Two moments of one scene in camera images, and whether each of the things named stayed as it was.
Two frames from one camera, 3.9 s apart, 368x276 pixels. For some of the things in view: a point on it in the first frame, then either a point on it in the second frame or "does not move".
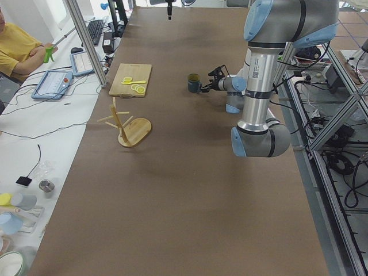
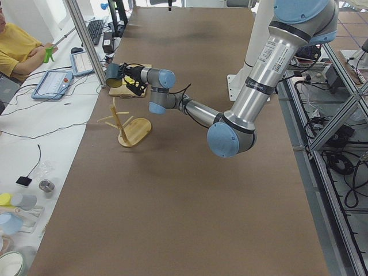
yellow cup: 5,199 does not move
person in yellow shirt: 19,50 does not move
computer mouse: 75,49 does not move
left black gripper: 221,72 to 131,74
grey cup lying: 25,202 does not move
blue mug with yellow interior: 194,84 to 113,77
